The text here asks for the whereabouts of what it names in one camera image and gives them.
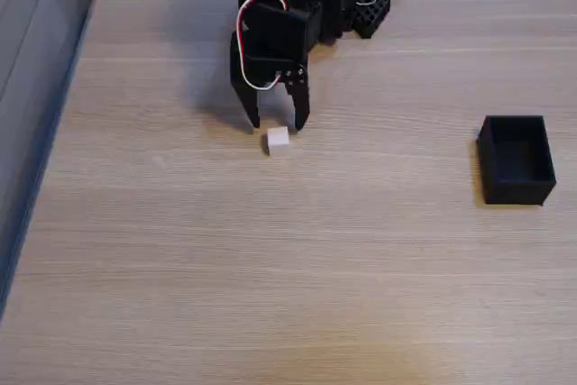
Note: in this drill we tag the black open box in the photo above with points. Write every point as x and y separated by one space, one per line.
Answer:
516 159

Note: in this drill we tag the white cube block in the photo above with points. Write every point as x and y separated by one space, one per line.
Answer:
277 140

